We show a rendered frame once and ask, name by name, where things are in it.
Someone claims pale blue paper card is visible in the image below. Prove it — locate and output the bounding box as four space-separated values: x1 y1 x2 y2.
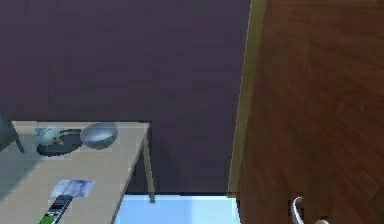
50 179 96 199

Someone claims silver door handle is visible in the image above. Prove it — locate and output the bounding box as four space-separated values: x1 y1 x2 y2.
291 196 330 224

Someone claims black remote control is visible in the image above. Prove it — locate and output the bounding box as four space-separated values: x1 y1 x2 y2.
38 194 74 224

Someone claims brown wooden door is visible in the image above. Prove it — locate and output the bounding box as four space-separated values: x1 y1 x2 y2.
227 0 384 224

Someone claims black round plate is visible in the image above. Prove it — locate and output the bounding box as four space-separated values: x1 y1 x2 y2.
36 128 84 158

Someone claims pale blue crumpled object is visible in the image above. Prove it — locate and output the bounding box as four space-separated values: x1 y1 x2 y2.
32 126 65 147

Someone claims beige wooden table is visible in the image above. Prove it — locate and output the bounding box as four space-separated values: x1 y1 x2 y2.
0 120 157 224

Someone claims grey metal bowl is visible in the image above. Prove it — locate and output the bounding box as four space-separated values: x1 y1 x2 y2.
79 122 119 151

